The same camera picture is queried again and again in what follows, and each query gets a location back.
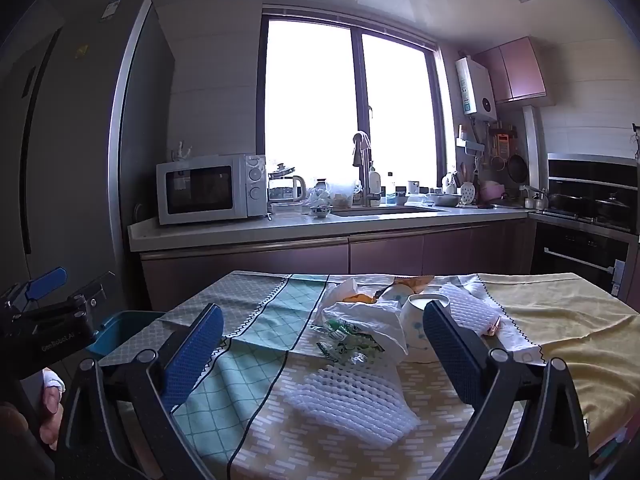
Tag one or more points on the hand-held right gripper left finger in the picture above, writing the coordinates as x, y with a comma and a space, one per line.
192, 355

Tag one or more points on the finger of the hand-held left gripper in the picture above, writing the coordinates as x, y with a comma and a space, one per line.
92, 287
47, 282

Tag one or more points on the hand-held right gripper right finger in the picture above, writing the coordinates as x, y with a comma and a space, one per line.
450, 355

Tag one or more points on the white dotted paper cup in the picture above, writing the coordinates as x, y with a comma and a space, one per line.
417, 330

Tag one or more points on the blue plastic bin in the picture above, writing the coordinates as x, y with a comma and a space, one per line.
125, 330

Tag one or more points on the person's left hand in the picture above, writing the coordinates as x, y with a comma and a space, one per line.
52, 400

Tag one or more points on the small white foam net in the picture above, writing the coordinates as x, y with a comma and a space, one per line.
470, 305

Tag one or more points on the patterned patchwork tablecloth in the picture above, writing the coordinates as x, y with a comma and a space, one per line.
260, 320

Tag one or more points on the crushed dotted paper cup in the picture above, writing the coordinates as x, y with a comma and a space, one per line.
395, 295

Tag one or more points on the white plastic bag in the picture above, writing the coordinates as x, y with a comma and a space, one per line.
372, 317

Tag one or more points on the green printed wrapper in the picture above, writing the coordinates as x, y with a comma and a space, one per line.
350, 344

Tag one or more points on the large white foam net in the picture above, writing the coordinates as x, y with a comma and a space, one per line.
350, 400

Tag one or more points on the grey refrigerator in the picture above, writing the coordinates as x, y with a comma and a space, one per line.
75, 160

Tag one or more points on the white microwave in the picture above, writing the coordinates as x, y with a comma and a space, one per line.
200, 190

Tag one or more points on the kitchen base cabinet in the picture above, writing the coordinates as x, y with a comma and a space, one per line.
300, 255

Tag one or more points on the black built-in oven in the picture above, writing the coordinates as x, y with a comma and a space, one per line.
565, 255

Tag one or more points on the small white ornament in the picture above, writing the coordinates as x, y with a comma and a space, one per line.
182, 151

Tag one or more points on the white mug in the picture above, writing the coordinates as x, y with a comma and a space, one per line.
413, 187

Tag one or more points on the clear plastic container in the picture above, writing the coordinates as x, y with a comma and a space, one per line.
285, 209

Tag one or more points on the white soap bottle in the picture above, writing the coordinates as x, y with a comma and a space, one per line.
375, 187

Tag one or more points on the metal faucet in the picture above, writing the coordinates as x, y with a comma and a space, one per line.
367, 185

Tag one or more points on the glass kettle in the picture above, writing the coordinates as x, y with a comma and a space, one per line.
287, 190

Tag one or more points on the blue patterned bowl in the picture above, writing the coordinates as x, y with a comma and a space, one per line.
320, 211

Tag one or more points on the black cooking pot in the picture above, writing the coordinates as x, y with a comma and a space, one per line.
570, 202
615, 207

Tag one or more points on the hanging frying pan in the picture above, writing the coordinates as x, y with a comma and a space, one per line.
518, 169

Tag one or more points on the crumpled clear plastic bag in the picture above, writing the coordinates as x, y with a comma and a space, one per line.
319, 192

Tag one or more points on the black range hood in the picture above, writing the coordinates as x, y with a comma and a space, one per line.
590, 170

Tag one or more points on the white water heater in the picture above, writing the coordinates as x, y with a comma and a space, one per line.
475, 90

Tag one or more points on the kitchen window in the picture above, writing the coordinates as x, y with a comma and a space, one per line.
310, 100

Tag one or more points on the pink wall cabinet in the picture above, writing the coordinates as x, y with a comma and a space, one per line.
515, 70

